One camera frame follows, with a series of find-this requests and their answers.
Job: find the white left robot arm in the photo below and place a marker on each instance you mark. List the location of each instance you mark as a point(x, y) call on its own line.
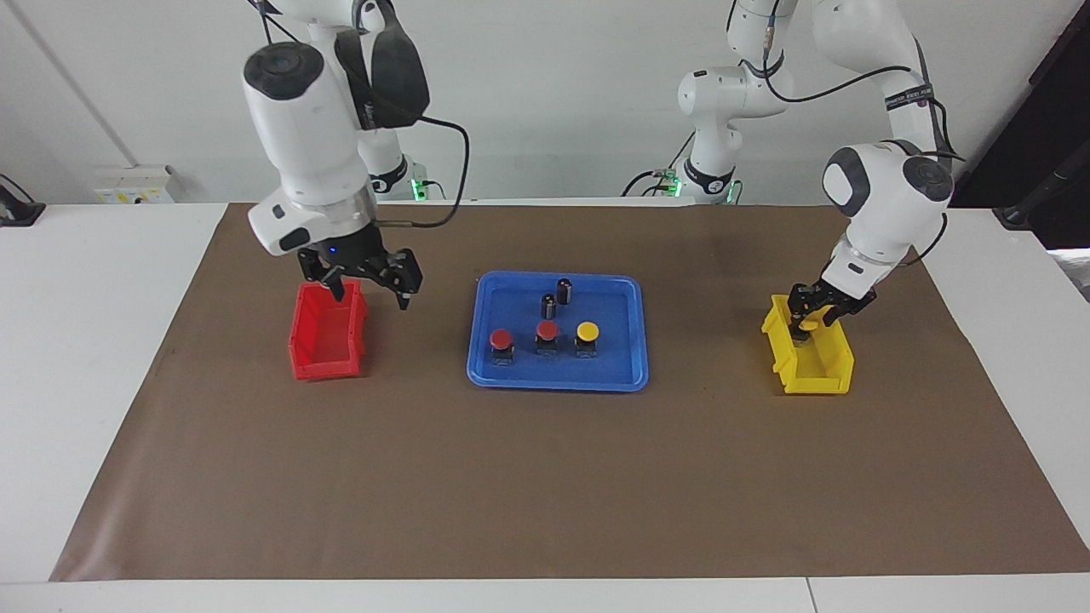
point(886, 213)

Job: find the blue plastic tray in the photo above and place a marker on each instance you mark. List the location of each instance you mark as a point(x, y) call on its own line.
point(613, 366)

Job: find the brown table mat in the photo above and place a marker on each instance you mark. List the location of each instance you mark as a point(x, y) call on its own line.
point(545, 477)

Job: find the red plastic bin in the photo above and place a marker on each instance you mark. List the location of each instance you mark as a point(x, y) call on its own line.
point(324, 349)

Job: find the red push button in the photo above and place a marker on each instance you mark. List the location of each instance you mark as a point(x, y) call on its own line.
point(501, 340)
point(547, 331)

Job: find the yellow plastic bin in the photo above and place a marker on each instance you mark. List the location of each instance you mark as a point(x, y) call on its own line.
point(830, 375)

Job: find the yellow push button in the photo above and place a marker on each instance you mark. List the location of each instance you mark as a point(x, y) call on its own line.
point(811, 324)
point(588, 330)

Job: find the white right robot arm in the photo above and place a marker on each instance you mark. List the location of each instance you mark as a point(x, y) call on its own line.
point(306, 136)

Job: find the white wall socket box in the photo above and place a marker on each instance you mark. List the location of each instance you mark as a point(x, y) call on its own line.
point(136, 183)

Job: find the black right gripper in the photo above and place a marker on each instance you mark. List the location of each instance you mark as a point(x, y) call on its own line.
point(353, 254)

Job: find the black stand leg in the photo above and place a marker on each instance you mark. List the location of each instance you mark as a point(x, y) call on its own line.
point(1047, 191)

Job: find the black device on table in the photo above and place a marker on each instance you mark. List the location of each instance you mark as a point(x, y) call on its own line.
point(17, 209)

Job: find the black cylindrical capacitor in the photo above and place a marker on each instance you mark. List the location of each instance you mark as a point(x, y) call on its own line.
point(549, 306)
point(565, 289)

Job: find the black backdrop panel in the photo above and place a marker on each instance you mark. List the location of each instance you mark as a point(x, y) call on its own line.
point(1047, 102)

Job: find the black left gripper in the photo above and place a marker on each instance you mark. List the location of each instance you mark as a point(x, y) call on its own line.
point(830, 298)

